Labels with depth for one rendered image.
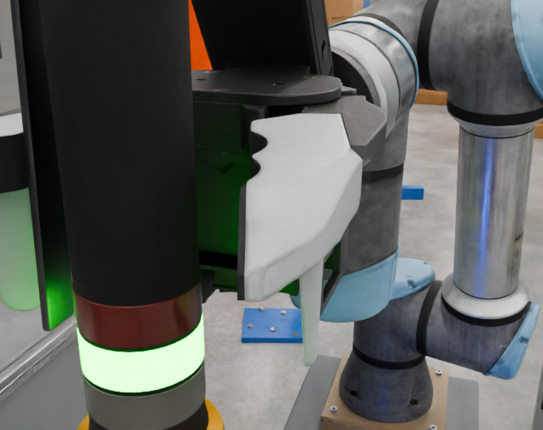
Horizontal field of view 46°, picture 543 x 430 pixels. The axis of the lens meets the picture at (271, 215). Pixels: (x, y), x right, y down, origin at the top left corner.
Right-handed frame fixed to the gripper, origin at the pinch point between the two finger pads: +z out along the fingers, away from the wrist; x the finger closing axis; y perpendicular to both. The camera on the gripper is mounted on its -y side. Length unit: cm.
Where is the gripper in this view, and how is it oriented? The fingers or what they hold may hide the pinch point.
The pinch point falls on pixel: (50, 202)
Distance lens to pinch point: 13.9
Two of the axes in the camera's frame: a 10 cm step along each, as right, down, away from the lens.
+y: 0.0, 9.4, 3.5
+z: -3.2, 3.3, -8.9
